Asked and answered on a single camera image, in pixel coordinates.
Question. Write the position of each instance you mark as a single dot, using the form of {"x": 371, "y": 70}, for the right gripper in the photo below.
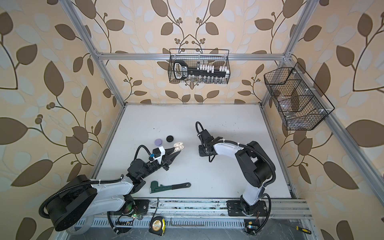
{"x": 201, "y": 152}

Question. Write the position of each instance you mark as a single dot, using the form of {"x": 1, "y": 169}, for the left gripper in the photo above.
{"x": 171, "y": 158}

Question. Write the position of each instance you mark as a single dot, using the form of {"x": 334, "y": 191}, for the white earbud case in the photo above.
{"x": 178, "y": 146}

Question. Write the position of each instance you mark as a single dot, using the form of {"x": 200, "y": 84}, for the black round earbud case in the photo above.
{"x": 170, "y": 139}

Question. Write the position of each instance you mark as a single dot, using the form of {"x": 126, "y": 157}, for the purple earbud case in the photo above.
{"x": 158, "y": 142}

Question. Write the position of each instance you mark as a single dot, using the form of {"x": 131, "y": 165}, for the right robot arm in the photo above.
{"x": 258, "y": 170}

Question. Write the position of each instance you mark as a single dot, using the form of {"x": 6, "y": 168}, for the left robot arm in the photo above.
{"x": 85, "y": 198}

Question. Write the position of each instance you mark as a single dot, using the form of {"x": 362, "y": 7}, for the green pipe wrench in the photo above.
{"x": 157, "y": 188}

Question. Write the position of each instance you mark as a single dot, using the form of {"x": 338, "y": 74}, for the yellow black tape measure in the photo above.
{"x": 157, "y": 226}

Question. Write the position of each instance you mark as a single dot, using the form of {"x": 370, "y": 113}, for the clear tape roll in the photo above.
{"x": 80, "y": 230}

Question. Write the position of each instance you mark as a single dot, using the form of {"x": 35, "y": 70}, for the yellow black screwdriver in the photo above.
{"x": 306, "y": 231}

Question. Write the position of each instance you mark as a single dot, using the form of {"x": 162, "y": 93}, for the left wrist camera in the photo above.
{"x": 157, "y": 155}

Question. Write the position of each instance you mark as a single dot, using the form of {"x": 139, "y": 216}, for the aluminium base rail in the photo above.
{"x": 204, "y": 213}

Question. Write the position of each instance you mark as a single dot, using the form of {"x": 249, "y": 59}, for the back wire basket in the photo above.
{"x": 216, "y": 57}

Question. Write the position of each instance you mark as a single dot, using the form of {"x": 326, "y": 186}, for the side wire basket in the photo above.
{"x": 300, "y": 102}

